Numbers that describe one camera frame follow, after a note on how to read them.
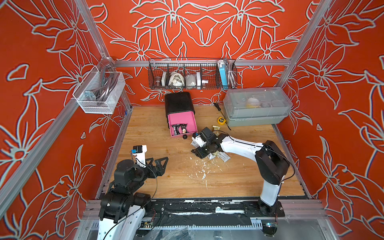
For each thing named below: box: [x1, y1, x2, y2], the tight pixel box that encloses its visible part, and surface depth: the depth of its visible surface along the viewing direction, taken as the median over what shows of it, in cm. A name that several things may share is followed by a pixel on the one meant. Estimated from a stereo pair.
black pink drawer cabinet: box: [165, 92, 197, 129], surface depth 97 cm
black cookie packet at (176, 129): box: [172, 124, 180, 136], surface depth 92 cm
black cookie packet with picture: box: [179, 123, 188, 134], surface depth 94 cm
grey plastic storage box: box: [223, 87, 293, 127], surface depth 100 cm
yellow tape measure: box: [217, 116, 227, 126], surface depth 109 cm
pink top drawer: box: [167, 111, 198, 139], surface depth 96 cm
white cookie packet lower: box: [218, 151, 231, 163], surface depth 92 cm
